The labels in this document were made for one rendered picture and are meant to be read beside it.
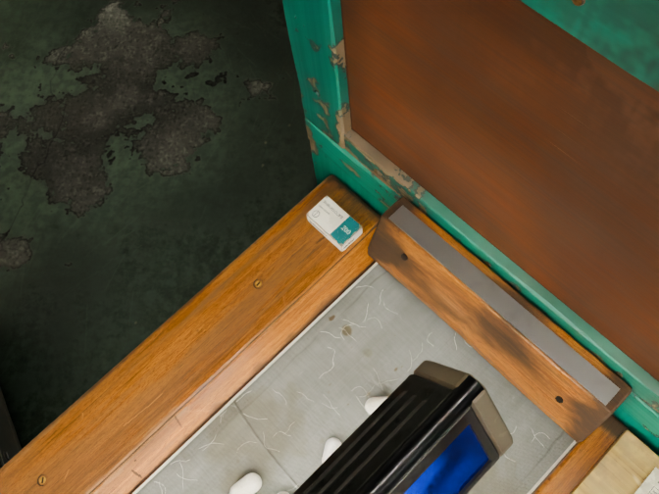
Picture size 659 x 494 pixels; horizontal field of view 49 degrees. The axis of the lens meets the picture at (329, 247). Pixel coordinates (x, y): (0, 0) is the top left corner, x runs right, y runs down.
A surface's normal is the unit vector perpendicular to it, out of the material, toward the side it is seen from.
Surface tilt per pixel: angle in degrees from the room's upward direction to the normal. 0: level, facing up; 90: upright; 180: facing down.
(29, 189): 0
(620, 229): 90
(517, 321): 0
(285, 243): 0
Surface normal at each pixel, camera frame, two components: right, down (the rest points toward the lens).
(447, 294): -0.69, 0.45
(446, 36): -0.71, 0.66
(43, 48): -0.07, -0.40
